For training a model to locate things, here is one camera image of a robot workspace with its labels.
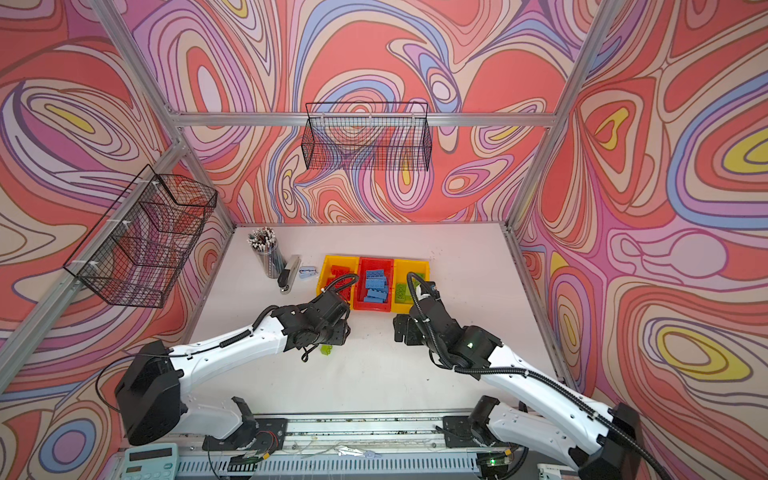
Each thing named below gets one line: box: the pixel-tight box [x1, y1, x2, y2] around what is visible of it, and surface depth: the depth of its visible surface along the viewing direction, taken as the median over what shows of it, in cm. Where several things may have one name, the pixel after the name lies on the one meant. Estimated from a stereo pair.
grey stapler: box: [277, 255, 301, 295], surface depth 103 cm
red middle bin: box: [353, 257, 394, 313], surface depth 100 cm
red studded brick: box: [331, 265, 351, 278], surface depth 104 cm
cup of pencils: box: [247, 227, 287, 279], surface depth 97 cm
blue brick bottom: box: [367, 288, 388, 299], surface depth 98 cm
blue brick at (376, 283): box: [366, 278, 387, 289], surface depth 98 cm
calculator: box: [121, 443, 179, 480], surface depth 69 cm
